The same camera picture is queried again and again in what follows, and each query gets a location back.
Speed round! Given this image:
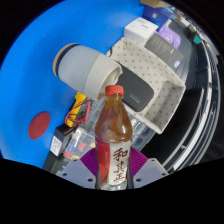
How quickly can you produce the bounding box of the white dotted storage tray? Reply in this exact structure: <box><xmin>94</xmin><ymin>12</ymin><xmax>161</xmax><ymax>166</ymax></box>
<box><xmin>105</xmin><ymin>36</ymin><xmax>187</xmax><ymax>135</ymax></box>

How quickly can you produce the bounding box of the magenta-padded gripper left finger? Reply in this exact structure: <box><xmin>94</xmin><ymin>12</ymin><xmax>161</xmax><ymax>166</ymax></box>
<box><xmin>58</xmin><ymin>147</ymin><xmax>98</xmax><ymax>189</ymax></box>

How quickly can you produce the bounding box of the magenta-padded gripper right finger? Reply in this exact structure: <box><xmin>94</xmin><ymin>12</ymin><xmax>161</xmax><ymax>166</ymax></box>
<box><xmin>128</xmin><ymin>147</ymin><xmax>169</xmax><ymax>190</ymax></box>

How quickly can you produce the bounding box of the dark workbench shelf unit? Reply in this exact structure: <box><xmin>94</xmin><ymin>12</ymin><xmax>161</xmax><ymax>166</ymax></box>
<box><xmin>146</xmin><ymin>19</ymin><xmax>224</xmax><ymax>174</ymax></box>

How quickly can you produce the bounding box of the teal screen monitor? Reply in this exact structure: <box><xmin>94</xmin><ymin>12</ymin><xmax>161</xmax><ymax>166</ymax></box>
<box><xmin>191</xmin><ymin>33</ymin><xmax>203</xmax><ymax>45</ymax></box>

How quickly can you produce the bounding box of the white carton box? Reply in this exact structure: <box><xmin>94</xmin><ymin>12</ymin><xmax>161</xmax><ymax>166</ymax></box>
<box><xmin>123</xmin><ymin>17</ymin><xmax>160</xmax><ymax>46</ymax></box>

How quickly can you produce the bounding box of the black box with white label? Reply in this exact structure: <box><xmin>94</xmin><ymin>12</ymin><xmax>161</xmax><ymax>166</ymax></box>
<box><xmin>49</xmin><ymin>124</ymin><xmax>75</xmax><ymax>158</ymax></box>

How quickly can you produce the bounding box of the flat round red coaster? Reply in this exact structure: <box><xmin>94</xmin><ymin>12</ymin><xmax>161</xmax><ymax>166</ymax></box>
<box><xmin>27</xmin><ymin>111</ymin><xmax>52</xmax><ymax>140</ymax></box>

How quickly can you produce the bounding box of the plain black box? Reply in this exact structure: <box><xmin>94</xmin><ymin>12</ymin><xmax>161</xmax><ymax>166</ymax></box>
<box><xmin>43</xmin><ymin>153</ymin><xmax>63</xmax><ymax>172</ymax></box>

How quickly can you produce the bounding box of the purple plastic bag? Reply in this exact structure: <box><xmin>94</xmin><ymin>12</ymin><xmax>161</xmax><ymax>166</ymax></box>
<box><xmin>156</xmin><ymin>23</ymin><xmax>183</xmax><ymax>49</ymax></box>

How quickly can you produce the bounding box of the red-capped clear drink bottle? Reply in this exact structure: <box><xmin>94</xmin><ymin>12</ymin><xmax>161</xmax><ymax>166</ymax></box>
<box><xmin>94</xmin><ymin>84</ymin><xmax>134</xmax><ymax>191</ymax></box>

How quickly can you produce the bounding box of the clear organizer with colourful parts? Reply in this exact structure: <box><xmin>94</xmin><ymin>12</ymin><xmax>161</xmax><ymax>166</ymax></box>
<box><xmin>61</xmin><ymin>126</ymin><xmax>98</xmax><ymax>161</ymax></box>

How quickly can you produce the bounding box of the grey ceramic cup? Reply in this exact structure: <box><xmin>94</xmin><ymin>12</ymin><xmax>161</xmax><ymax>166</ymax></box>
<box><xmin>52</xmin><ymin>42</ymin><xmax>124</xmax><ymax>102</ymax></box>

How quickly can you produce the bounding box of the dark grey flat box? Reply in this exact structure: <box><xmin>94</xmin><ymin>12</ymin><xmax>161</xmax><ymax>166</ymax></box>
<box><xmin>143</xmin><ymin>32</ymin><xmax>185</xmax><ymax>69</ymax></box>

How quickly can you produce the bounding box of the black zip case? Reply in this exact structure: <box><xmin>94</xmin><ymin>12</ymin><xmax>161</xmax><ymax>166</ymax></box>
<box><xmin>114</xmin><ymin>63</ymin><xmax>155</xmax><ymax>113</ymax></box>

